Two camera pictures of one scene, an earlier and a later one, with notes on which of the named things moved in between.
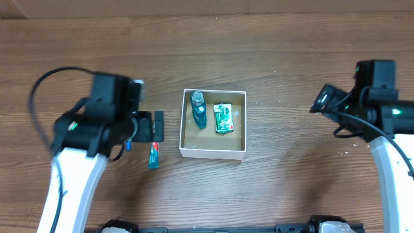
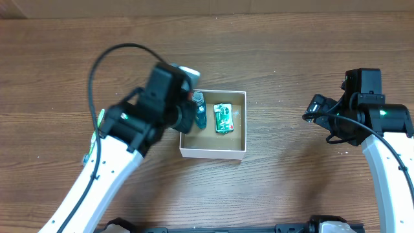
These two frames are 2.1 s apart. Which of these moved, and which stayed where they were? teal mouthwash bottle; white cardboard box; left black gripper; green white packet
Moved: left black gripper
Stayed: white cardboard box; green white packet; teal mouthwash bottle
